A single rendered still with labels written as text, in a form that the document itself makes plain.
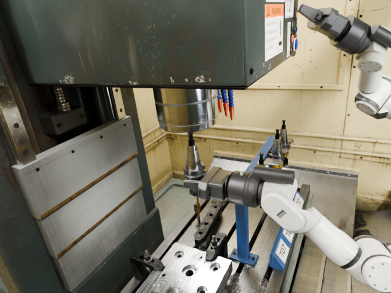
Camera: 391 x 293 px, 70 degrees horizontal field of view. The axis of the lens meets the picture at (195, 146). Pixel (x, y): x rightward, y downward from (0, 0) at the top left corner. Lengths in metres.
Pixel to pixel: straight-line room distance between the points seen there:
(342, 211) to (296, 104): 0.62
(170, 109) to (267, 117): 1.15
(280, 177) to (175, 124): 0.28
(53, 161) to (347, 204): 1.42
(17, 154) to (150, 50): 0.52
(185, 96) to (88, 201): 0.62
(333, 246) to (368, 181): 1.13
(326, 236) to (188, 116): 0.42
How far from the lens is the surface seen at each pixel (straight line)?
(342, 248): 0.75
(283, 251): 1.16
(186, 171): 0.78
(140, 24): 0.61
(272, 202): 0.69
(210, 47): 0.53
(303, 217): 0.69
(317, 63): 1.63
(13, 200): 1.00
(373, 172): 1.83
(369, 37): 0.95
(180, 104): 0.65
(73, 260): 1.17
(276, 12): 0.70
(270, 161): 1.13
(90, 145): 1.06
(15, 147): 0.93
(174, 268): 1.04
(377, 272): 0.76
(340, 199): 1.74
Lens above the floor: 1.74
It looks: 24 degrees down
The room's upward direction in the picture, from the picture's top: 6 degrees counter-clockwise
